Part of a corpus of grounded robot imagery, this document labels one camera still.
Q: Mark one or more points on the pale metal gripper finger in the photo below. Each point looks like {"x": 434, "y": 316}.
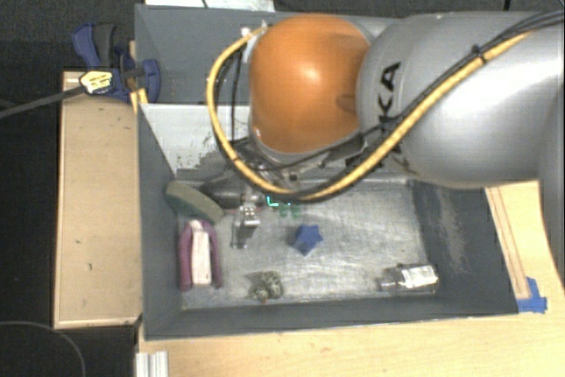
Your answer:
{"x": 245, "y": 229}
{"x": 250, "y": 199}

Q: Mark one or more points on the dark grey oval object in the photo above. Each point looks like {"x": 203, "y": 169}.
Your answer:
{"x": 223, "y": 192}

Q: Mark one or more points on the purple and white object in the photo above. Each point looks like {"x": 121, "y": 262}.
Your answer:
{"x": 201, "y": 256}

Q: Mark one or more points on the grey-green round sponge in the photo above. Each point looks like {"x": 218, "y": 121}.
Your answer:
{"x": 192, "y": 199}

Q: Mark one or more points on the camouflage toy animal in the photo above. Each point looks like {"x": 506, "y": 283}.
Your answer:
{"x": 267, "y": 284}

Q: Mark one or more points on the blue star block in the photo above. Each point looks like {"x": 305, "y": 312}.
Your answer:
{"x": 305, "y": 238}

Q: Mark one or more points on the grey metal bin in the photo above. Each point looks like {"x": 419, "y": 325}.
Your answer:
{"x": 375, "y": 234}

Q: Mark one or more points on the pale wood flat board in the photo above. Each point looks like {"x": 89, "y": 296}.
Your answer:
{"x": 99, "y": 212}

